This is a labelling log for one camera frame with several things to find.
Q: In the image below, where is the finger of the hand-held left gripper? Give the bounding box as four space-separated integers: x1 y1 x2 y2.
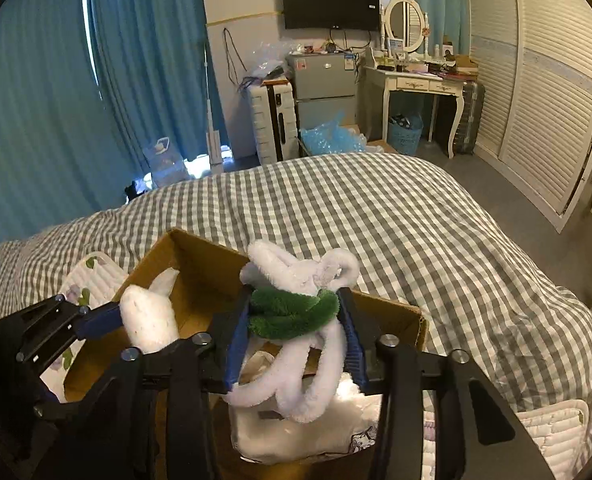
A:
32 360 127 422
0 294 123 361

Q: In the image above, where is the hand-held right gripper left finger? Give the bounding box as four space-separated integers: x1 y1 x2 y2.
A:
31 295 253 480

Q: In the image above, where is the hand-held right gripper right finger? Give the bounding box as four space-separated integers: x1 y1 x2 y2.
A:
337 289 557 480

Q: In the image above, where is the white and green plush toy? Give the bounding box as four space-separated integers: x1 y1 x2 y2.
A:
225 239 361 424

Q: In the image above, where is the white quilted floral pad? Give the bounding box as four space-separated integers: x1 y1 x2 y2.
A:
40 252 130 387
420 399 592 480

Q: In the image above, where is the white cloth bag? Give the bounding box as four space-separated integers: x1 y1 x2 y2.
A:
228 350 385 461

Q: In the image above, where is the grey checkered bed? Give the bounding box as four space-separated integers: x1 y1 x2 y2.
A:
0 152 592 461

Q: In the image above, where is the clear water jug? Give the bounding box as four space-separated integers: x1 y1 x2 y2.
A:
143 136 190 189

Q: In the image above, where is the small cardboard box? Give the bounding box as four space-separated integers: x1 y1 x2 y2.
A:
343 122 403 156

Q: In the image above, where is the blue plastic bag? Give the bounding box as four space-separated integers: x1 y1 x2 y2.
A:
299 110 370 156

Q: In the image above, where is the blue laundry basket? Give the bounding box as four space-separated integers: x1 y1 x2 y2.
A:
386 113 425 156

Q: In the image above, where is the white suitcase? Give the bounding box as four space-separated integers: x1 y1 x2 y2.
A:
248 80 299 165

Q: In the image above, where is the dark grey suitcase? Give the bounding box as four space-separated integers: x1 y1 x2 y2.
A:
435 78 487 156

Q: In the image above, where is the silver mini fridge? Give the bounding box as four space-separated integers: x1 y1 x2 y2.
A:
285 52 360 132

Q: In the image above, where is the white vanity table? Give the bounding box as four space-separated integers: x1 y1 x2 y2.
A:
362 54 470 160

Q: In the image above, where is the clear plastic bag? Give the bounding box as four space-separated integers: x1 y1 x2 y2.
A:
248 41 295 87

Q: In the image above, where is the white louvered wardrobe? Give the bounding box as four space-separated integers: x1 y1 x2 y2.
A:
462 0 592 234

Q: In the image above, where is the white oval vanity mirror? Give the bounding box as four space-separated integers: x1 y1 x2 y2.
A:
379 0 430 57

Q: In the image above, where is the black hanging cable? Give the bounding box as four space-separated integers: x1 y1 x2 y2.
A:
223 27 245 94

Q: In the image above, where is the black wall television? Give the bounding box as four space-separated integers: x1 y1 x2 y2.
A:
281 0 381 31

